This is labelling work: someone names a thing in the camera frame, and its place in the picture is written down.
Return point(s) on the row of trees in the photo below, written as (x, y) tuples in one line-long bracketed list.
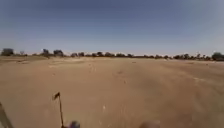
[(100, 54)]

